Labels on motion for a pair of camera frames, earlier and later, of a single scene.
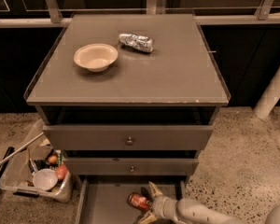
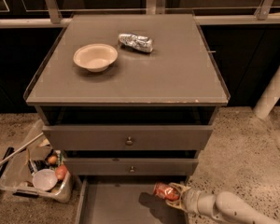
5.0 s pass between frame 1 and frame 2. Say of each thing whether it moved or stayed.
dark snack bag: stayed
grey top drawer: stayed
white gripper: moved
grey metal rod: stayed
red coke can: moved
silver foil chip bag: stayed
